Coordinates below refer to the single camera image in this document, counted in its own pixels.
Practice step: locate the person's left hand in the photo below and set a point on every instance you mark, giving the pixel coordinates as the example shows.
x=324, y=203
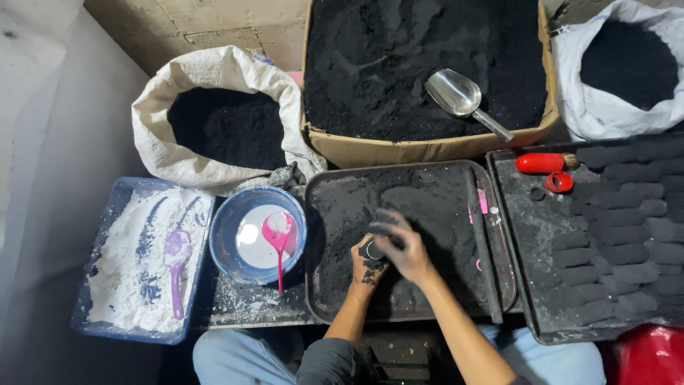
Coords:
x=363, y=270

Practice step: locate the person's right hand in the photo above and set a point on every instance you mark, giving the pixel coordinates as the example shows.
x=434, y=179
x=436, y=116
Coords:
x=409, y=254

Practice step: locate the person's right fingers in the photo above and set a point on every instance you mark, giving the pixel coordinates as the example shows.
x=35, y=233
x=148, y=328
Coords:
x=389, y=227

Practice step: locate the person's left fingers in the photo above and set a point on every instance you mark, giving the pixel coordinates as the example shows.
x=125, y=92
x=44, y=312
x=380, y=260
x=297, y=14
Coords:
x=359, y=251

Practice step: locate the dark metal tray black powder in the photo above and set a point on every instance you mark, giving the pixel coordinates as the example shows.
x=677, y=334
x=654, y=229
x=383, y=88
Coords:
x=427, y=214

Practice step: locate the pink plastic ladle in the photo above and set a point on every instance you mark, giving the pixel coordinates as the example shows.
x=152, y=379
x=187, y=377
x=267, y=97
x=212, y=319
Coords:
x=279, y=235

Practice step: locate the black flat stick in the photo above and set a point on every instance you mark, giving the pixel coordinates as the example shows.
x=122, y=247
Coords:
x=481, y=246

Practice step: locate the small pink plastic piece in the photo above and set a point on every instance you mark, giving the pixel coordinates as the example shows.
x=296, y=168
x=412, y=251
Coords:
x=482, y=202

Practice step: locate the grey dirty cloth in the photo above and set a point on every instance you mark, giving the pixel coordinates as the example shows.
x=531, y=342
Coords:
x=287, y=175

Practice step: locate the blue bowl with white liquid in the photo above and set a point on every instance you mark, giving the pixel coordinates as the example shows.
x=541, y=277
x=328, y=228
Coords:
x=227, y=235

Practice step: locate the black plastic tray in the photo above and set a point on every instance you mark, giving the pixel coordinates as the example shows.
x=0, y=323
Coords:
x=529, y=256

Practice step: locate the steel scoop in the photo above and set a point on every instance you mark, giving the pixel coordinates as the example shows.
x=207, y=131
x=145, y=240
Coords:
x=459, y=96

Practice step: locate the cardboard box of black powder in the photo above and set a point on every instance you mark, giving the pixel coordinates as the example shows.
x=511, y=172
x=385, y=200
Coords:
x=417, y=69

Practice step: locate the person's blue jeans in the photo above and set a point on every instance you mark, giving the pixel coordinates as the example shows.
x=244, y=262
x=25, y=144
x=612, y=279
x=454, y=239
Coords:
x=230, y=358

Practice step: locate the purple plastic spoon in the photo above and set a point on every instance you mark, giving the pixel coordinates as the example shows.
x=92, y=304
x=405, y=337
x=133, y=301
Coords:
x=176, y=267

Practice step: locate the blue tray of white powder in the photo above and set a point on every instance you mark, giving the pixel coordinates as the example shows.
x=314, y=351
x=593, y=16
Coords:
x=133, y=267

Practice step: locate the white woven sack black powder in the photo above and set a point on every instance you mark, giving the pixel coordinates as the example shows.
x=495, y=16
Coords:
x=588, y=115

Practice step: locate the cream woven sack black powder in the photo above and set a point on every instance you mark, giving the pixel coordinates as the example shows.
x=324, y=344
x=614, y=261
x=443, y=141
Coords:
x=160, y=139

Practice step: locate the rows of black briquettes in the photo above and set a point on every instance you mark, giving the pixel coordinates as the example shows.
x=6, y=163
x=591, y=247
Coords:
x=630, y=235

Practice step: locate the red plastic stool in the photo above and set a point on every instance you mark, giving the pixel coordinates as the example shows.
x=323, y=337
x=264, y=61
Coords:
x=649, y=355

